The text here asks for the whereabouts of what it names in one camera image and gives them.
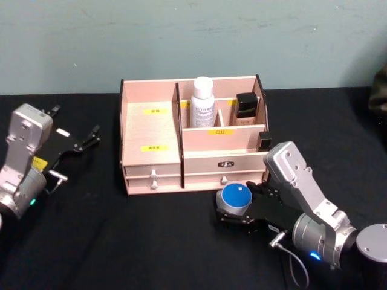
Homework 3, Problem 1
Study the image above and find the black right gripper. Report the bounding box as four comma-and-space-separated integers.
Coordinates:
215, 180, 304, 237

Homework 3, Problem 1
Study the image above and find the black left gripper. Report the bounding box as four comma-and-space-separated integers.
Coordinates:
31, 105, 102, 175

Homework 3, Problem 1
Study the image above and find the silver jar with blue lid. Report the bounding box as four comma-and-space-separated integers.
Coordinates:
215, 182, 253, 217

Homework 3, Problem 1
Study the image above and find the wide wooden drawer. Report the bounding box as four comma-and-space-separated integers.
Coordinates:
183, 171, 264, 187

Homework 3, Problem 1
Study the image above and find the pale wooden desk organizer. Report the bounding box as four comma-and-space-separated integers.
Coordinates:
119, 74, 271, 196

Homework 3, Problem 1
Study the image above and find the narrow wooden drawer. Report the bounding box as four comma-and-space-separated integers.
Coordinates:
123, 163, 182, 178
125, 176, 183, 191

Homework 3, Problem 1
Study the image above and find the black capped foundation bottle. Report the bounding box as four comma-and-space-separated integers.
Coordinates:
235, 92, 259, 127

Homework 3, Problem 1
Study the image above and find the white plastic bottle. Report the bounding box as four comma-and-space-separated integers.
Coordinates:
189, 76, 216, 129

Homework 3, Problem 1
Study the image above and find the black table cloth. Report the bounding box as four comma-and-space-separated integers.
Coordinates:
0, 86, 387, 290

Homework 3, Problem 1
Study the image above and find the camouflage fabric object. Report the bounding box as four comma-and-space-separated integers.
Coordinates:
368, 64, 387, 114

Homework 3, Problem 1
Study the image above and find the thin dark left gripper cable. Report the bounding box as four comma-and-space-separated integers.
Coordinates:
44, 169, 69, 195

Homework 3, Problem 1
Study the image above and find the thin dark gripper cable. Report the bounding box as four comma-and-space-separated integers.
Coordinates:
44, 169, 69, 195
269, 231, 310, 288

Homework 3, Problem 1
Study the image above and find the thin dark right gripper cable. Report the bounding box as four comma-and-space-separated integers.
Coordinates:
269, 231, 310, 288

